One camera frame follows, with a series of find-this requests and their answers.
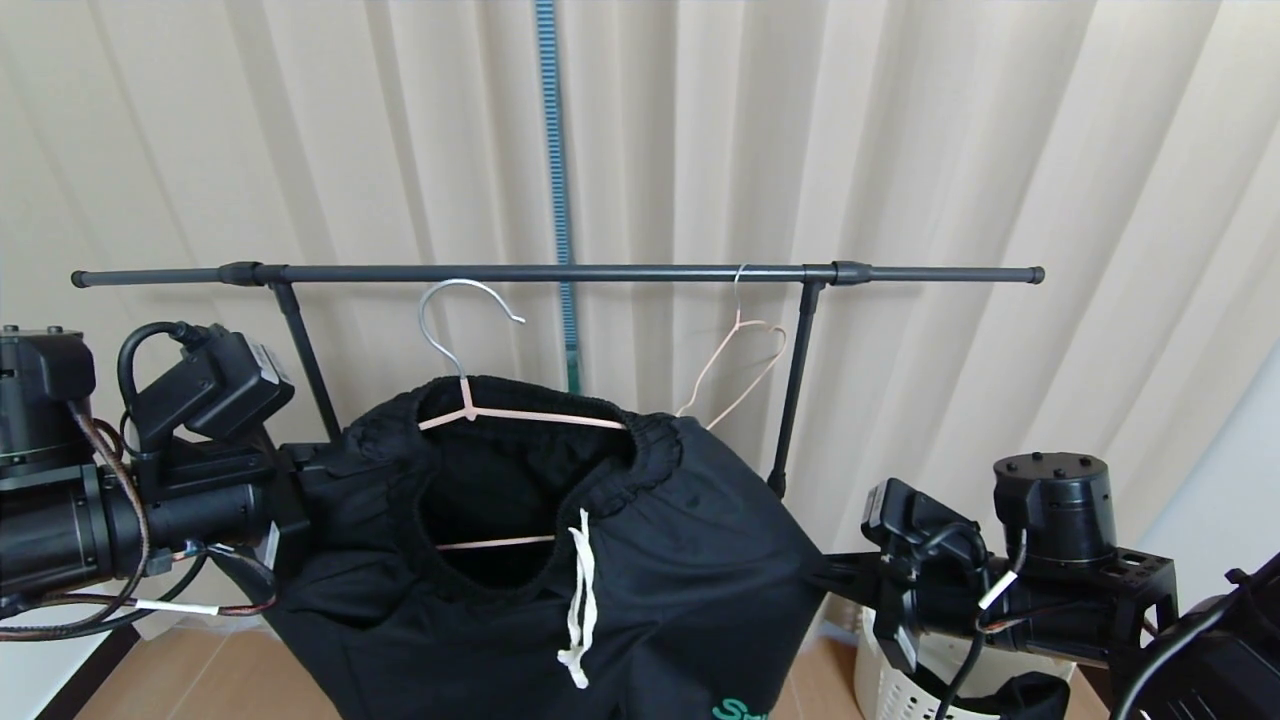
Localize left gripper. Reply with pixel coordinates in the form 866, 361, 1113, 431
100, 445, 313, 596

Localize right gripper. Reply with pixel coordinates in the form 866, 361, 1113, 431
862, 480, 1006, 673

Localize black shorts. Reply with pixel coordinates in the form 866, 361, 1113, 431
262, 375, 833, 720

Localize pink clothes hanger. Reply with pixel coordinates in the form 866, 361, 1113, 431
417, 278, 631, 552
676, 264, 789, 431

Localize white laundry basket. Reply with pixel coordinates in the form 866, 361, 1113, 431
853, 605, 1079, 720

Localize black clothes rack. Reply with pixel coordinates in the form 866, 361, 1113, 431
70, 262, 1046, 501

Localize black garment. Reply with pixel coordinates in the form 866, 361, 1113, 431
940, 672, 1073, 720

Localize beige curtain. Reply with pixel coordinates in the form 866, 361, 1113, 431
0, 0, 1280, 641

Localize black cable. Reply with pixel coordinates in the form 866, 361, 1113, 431
920, 522, 1013, 720
116, 320, 206, 431

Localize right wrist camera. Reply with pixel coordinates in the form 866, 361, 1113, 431
880, 478, 993, 579

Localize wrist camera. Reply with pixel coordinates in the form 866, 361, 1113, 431
130, 325, 297, 463
880, 478, 993, 579

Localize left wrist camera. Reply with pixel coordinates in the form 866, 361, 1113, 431
130, 325, 297, 463

